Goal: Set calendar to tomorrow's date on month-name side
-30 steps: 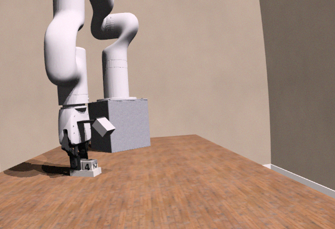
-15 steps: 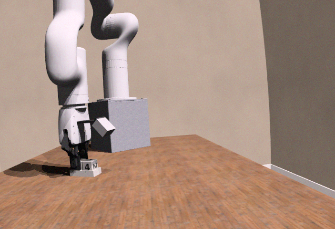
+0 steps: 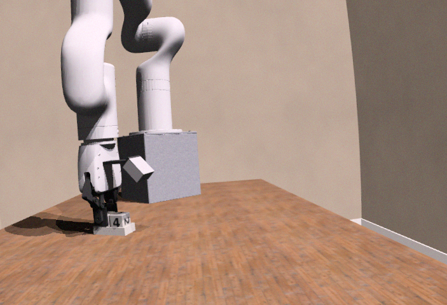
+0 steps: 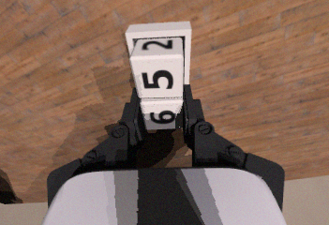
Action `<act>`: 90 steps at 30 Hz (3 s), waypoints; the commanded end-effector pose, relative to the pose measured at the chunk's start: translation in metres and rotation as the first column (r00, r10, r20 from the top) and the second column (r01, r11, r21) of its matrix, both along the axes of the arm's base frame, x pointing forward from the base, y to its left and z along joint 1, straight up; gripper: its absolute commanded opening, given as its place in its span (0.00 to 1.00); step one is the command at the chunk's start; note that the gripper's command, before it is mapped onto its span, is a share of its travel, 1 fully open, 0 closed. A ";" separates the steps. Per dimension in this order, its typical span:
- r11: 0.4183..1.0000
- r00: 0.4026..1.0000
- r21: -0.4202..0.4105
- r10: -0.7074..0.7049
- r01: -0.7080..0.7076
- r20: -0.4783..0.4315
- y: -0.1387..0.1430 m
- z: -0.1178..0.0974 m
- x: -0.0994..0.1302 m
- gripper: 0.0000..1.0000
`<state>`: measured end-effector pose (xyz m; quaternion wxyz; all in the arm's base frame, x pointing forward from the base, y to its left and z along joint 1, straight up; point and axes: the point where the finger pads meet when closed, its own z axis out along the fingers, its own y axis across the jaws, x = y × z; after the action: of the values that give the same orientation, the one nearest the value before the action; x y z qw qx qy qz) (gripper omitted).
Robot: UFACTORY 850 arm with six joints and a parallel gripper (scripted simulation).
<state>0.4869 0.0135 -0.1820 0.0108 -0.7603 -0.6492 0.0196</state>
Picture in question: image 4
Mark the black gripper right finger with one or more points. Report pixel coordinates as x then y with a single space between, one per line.
210 149

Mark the white number cube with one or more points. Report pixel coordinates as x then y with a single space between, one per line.
157 65
162 112

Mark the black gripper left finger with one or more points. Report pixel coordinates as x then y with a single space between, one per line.
116 152

